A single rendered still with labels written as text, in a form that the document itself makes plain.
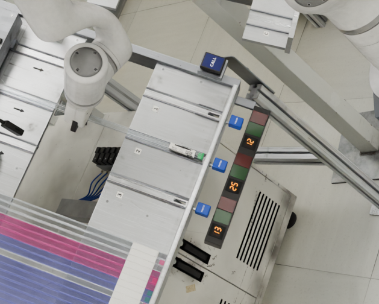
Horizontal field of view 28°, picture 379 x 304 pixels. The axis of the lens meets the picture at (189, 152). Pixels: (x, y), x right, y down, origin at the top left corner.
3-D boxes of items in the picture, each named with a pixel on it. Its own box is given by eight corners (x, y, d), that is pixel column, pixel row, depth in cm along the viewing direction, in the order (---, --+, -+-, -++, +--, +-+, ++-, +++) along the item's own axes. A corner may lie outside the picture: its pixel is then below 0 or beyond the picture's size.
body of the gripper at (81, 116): (77, 61, 158) (76, 81, 169) (57, 104, 155) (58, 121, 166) (110, 75, 158) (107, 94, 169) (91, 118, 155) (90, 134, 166)
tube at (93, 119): (204, 155, 170) (204, 154, 169) (202, 161, 169) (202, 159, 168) (0, 84, 176) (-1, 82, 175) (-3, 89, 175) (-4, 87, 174)
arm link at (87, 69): (86, 56, 156) (55, 86, 154) (88, 29, 144) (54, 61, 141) (116, 82, 156) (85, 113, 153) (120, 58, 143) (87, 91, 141)
